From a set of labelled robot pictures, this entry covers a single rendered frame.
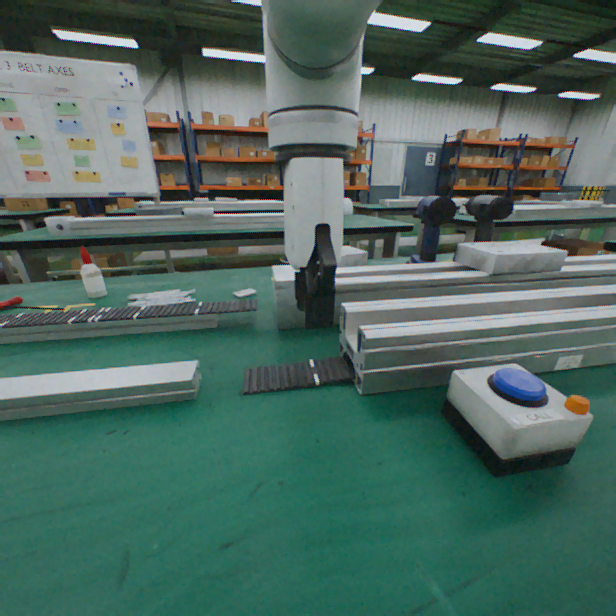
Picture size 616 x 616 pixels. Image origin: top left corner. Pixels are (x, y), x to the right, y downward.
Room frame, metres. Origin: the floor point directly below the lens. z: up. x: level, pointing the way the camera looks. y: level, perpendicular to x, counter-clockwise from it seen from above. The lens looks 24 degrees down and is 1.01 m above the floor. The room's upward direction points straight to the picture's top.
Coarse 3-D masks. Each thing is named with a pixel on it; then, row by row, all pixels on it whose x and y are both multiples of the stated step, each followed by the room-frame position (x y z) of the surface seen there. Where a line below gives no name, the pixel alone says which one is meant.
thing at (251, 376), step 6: (246, 372) 0.31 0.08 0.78; (252, 372) 0.31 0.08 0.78; (258, 372) 0.31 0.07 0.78; (246, 378) 0.29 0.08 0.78; (252, 378) 0.30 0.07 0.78; (258, 378) 0.30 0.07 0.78; (246, 384) 0.28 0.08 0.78; (252, 384) 0.28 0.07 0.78; (258, 384) 0.28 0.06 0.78; (246, 390) 0.27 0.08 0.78; (252, 390) 0.27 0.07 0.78; (258, 390) 0.27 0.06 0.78
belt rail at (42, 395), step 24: (0, 384) 0.25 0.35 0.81; (24, 384) 0.25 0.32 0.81; (48, 384) 0.25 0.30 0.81; (72, 384) 0.25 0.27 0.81; (96, 384) 0.25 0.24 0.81; (120, 384) 0.25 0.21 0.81; (144, 384) 0.25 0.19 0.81; (168, 384) 0.25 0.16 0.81; (192, 384) 0.26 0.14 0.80; (0, 408) 0.23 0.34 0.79; (24, 408) 0.23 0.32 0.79; (48, 408) 0.23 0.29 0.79; (72, 408) 0.24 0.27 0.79; (96, 408) 0.24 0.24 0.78
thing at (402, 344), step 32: (576, 288) 0.42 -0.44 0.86; (608, 288) 0.42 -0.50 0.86; (352, 320) 0.34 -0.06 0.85; (384, 320) 0.34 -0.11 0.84; (416, 320) 0.35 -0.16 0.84; (448, 320) 0.30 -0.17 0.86; (480, 320) 0.30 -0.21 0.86; (512, 320) 0.30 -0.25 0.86; (544, 320) 0.31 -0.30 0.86; (576, 320) 0.31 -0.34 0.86; (608, 320) 0.32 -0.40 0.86; (352, 352) 0.32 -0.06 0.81; (384, 352) 0.27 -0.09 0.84; (416, 352) 0.27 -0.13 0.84; (448, 352) 0.28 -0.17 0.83; (480, 352) 0.29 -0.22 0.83; (512, 352) 0.30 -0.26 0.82; (544, 352) 0.32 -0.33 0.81; (576, 352) 0.32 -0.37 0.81; (608, 352) 0.33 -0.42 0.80; (384, 384) 0.27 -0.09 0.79; (416, 384) 0.28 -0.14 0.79
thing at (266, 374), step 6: (264, 366) 0.32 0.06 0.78; (270, 366) 0.32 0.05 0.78; (264, 372) 0.31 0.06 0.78; (270, 372) 0.31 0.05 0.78; (264, 378) 0.29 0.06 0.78; (270, 378) 0.29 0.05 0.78; (264, 384) 0.28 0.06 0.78; (270, 384) 0.28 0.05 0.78; (264, 390) 0.27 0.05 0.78; (270, 390) 0.27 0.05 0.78
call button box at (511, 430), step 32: (480, 384) 0.21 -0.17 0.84; (544, 384) 0.21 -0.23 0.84; (448, 416) 0.23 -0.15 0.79; (480, 416) 0.19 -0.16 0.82; (512, 416) 0.17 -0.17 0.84; (544, 416) 0.17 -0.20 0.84; (576, 416) 0.17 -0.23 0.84; (480, 448) 0.18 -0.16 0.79; (512, 448) 0.16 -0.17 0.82; (544, 448) 0.17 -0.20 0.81
